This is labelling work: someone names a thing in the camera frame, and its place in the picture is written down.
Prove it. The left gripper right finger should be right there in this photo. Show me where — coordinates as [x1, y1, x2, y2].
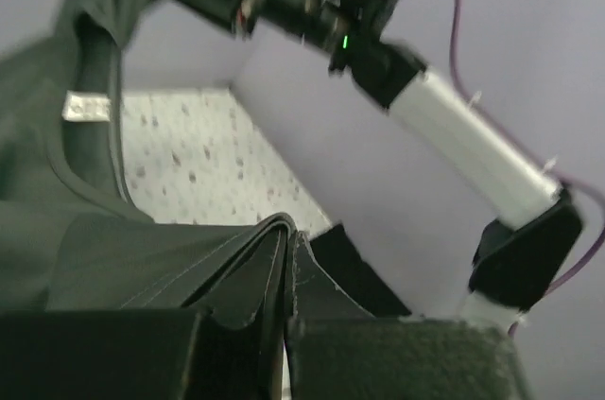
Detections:
[285, 232, 533, 399]

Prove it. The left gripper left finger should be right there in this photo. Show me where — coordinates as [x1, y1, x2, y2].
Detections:
[1, 217, 289, 399]

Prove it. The dark green t-shirt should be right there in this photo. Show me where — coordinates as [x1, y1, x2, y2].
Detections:
[1, 0, 293, 320]

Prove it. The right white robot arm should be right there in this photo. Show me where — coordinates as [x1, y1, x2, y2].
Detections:
[194, 0, 583, 329]

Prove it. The black folded t-shirt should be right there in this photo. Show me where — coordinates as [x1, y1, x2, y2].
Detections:
[310, 223, 411, 318]

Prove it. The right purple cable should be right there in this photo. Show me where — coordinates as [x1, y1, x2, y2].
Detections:
[437, 0, 605, 297]

